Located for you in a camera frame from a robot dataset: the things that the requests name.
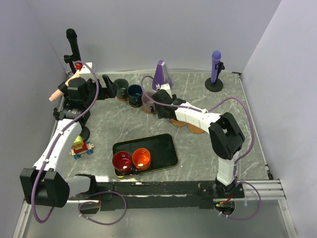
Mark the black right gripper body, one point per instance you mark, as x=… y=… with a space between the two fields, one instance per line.
x=160 y=111

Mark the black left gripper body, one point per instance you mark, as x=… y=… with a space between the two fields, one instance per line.
x=91 y=85

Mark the dark green cup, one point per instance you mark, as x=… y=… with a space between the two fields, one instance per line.
x=122 y=87

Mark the lilac cup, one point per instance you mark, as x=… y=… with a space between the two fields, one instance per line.
x=148 y=104

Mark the woven rattan coaster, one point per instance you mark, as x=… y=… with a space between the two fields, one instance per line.
x=195 y=129
x=178 y=123

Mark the dark blue cup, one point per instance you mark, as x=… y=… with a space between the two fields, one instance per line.
x=135 y=94

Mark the dark walnut coaster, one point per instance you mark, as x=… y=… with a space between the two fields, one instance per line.
x=135 y=106

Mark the woven rattan coaster front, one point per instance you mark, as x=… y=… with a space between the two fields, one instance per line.
x=195 y=129

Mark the orange cup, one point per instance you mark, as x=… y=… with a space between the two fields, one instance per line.
x=141 y=159

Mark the black arm base beam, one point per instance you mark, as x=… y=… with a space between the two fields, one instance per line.
x=172 y=194

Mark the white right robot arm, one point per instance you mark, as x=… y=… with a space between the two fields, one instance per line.
x=225 y=134

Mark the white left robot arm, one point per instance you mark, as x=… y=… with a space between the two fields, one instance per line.
x=48 y=167

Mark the red cup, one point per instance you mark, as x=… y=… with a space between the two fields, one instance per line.
x=122 y=162

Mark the beige microphone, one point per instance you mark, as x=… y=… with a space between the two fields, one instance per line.
x=55 y=94

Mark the purple metronome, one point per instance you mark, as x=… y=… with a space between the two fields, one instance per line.
x=161 y=75

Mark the black tray gold rim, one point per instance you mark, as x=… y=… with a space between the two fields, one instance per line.
x=161 y=148

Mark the empty black microphone stand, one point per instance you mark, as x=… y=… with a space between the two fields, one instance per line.
x=85 y=133

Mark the colourful toy block figure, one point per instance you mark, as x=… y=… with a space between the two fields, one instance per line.
x=80 y=147

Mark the black purple-microphone stand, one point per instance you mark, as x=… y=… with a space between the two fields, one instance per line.
x=218 y=85

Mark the black microphone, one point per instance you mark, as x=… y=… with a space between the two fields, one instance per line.
x=72 y=38

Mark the purple microphone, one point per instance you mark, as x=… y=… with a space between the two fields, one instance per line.
x=216 y=57

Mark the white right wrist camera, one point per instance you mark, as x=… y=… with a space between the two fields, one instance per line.
x=165 y=87

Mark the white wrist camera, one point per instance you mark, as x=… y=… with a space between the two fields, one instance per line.
x=165 y=87
x=83 y=70

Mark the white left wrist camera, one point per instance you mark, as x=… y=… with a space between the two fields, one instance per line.
x=83 y=70

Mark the aluminium frame rail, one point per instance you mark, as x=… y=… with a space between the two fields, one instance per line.
x=262 y=191

